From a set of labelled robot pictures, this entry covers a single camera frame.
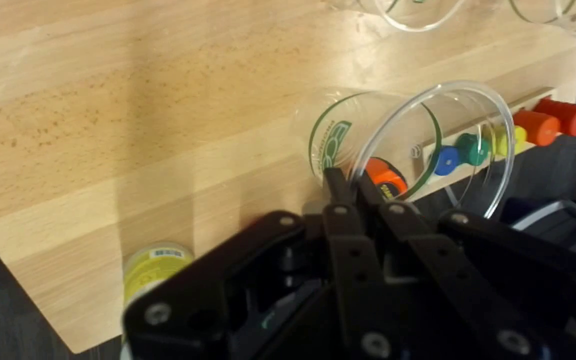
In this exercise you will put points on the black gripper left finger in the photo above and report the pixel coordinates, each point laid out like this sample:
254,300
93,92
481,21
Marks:
338,195

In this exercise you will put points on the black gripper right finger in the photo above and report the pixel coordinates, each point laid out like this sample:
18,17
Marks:
371,198

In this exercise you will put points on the clear plastic cup green logo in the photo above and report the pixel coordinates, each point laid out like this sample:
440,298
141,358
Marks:
345,128

